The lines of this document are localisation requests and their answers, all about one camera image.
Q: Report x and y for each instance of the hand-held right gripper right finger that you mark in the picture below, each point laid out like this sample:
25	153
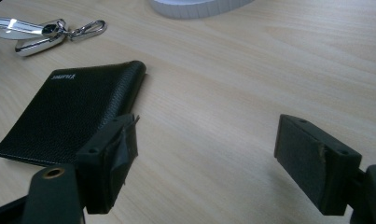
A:
313	161

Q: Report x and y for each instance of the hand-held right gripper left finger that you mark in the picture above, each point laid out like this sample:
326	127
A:
101	174

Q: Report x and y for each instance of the black leather wallet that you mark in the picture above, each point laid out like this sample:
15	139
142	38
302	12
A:
67	115

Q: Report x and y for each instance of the white round container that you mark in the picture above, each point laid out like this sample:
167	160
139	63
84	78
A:
198	6

